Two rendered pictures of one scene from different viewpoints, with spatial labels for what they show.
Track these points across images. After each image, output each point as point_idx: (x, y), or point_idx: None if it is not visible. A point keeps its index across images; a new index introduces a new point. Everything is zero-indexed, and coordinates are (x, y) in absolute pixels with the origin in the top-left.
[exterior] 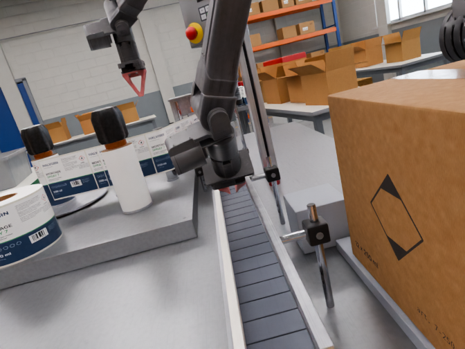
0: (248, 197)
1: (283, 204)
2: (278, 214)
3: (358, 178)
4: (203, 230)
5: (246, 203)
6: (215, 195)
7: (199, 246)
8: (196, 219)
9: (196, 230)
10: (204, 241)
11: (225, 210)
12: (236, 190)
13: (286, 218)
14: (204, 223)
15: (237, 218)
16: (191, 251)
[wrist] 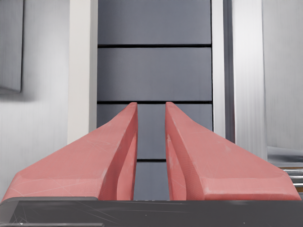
0: (204, 23)
1: (291, 26)
2: (270, 156)
3: None
4: (38, 61)
5: (189, 72)
6: (71, 35)
7: (25, 156)
8: (13, 6)
9: (13, 79)
10: (40, 131)
11: (108, 83)
12: (168, 184)
13: (278, 124)
14: (44, 10)
15: (143, 186)
16: (2, 167)
